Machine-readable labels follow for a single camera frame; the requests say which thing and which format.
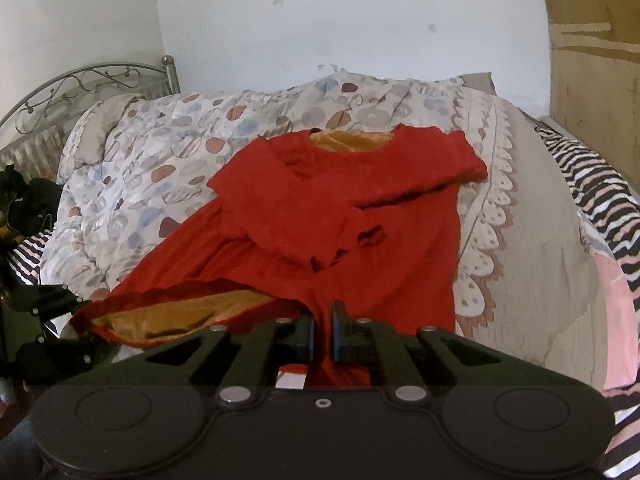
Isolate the grey metal headboard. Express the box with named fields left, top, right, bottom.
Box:
left=1, top=54, right=180, bottom=179

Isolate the patterned white duvet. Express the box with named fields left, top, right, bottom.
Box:
left=39, top=71, right=482, bottom=306

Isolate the black white striped bedsheet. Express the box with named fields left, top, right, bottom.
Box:
left=6, top=119, right=640, bottom=480

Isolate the red long-sleeved child's dress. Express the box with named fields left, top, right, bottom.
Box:
left=72, top=125, right=488, bottom=388

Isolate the beige scalloped pillow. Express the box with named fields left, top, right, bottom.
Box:
left=448, top=86, right=606, bottom=389

